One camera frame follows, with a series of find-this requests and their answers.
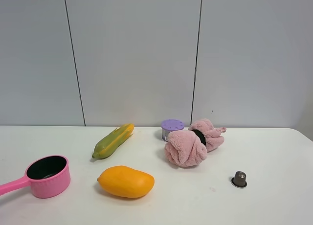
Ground purple lidded small can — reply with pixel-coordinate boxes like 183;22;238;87
161;119;184;142

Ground brown coffee capsule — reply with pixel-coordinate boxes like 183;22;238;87
231;171;247;188

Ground green yellow toy corn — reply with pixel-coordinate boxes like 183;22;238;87
92;123;134;159

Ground pink toy saucepan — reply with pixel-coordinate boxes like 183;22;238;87
0;155;71;199

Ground pink rolled towel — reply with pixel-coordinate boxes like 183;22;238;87
164;119;226;167

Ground orange toy mango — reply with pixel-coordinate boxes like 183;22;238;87
97;166;155;199

